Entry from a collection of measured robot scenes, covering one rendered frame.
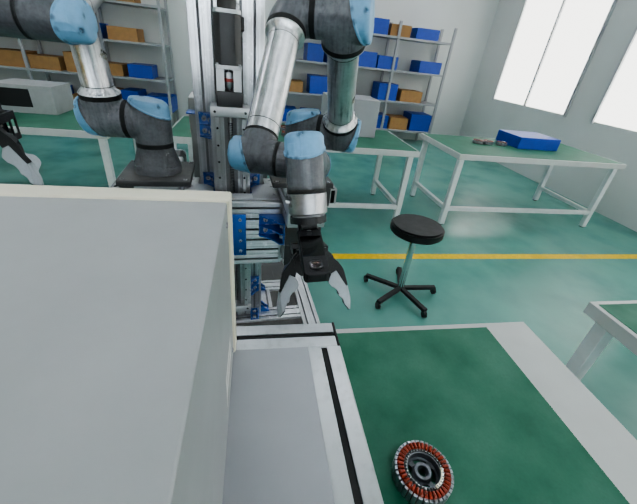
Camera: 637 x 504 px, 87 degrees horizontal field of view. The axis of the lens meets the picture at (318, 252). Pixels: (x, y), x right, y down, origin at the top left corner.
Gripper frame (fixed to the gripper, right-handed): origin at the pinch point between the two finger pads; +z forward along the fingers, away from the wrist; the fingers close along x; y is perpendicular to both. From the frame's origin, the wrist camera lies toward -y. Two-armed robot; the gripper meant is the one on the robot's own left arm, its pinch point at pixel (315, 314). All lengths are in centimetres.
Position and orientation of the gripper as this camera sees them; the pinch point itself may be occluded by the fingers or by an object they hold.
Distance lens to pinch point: 69.6
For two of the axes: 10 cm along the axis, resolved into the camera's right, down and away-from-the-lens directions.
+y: -1.7, -2.3, 9.6
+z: 0.5, 9.7, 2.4
